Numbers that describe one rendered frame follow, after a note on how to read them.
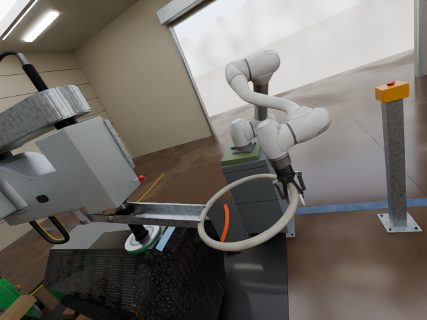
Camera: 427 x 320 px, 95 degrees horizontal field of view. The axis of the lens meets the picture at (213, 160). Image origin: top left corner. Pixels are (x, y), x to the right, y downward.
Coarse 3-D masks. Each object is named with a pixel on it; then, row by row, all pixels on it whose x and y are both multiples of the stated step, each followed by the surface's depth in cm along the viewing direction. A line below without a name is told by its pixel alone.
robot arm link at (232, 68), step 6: (240, 60) 112; (246, 60) 110; (228, 66) 114; (234, 66) 112; (240, 66) 110; (246, 66) 110; (228, 72) 112; (234, 72) 109; (240, 72) 109; (246, 72) 110; (228, 78) 112
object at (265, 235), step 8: (256, 176) 108; (264, 176) 104; (272, 176) 100; (232, 184) 113; (240, 184) 113; (288, 184) 88; (224, 192) 112; (296, 192) 81; (216, 200) 110; (296, 200) 78; (208, 208) 105; (288, 208) 75; (296, 208) 76; (200, 216) 99; (288, 216) 72; (200, 224) 93; (280, 224) 70; (200, 232) 87; (264, 232) 70; (272, 232) 69; (208, 240) 80; (248, 240) 70; (256, 240) 69; (264, 240) 69; (216, 248) 76; (224, 248) 73; (232, 248) 72; (240, 248) 70
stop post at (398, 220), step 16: (384, 96) 113; (400, 96) 111; (384, 112) 121; (400, 112) 116; (384, 128) 127; (400, 128) 120; (384, 144) 132; (400, 144) 124; (400, 160) 128; (400, 176) 133; (400, 192) 138; (400, 208) 143; (384, 224) 154; (400, 224) 148; (416, 224) 145
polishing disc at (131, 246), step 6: (150, 228) 119; (156, 228) 116; (132, 234) 120; (150, 234) 113; (156, 234) 112; (126, 240) 117; (132, 240) 115; (144, 240) 110; (150, 240) 108; (126, 246) 111; (132, 246) 109; (138, 246) 107; (144, 246) 106
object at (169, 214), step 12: (132, 204) 113; (144, 204) 111; (156, 204) 109; (168, 204) 108; (180, 204) 106; (192, 204) 105; (204, 204) 104; (96, 216) 106; (108, 216) 104; (120, 216) 103; (132, 216) 102; (144, 216) 107; (156, 216) 106; (168, 216) 105; (180, 216) 104; (192, 216) 103
